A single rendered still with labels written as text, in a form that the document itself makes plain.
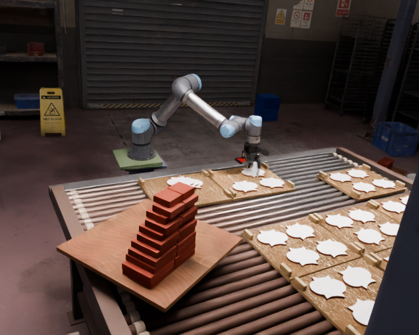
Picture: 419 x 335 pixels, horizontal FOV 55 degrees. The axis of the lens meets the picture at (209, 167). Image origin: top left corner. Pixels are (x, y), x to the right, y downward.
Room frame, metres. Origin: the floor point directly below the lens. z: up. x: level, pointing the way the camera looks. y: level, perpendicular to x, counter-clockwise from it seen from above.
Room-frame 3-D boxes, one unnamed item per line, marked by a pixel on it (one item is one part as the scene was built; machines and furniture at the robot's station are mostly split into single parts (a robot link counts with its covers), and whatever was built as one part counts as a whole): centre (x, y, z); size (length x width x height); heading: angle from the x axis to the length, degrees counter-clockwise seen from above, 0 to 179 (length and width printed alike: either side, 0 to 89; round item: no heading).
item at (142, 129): (2.48, 0.46, 1.07); 0.13 x 0.12 x 0.14; 153
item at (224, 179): (2.17, -0.24, 0.93); 0.41 x 0.35 x 0.02; 119
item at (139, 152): (2.48, 0.46, 0.95); 0.15 x 0.15 x 0.10
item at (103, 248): (1.30, 0.18, 1.03); 0.50 x 0.50 x 0.02; 60
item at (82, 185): (2.40, -0.07, 0.89); 2.08 x 0.09 x 0.06; 121
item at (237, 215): (1.91, -0.36, 0.90); 1.95 x 0.05 x 0.05; 121
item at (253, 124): (2.26, -0.24, 1.24); 0.09 x 0.08 x 0.11; 63
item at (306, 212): (1.83, -0.42, 0.90); 1.95 x 0.05 x 0.05; 121
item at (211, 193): (1.97, 0.13, 0.93); 0.41 x 0.35 x 0.02; 120
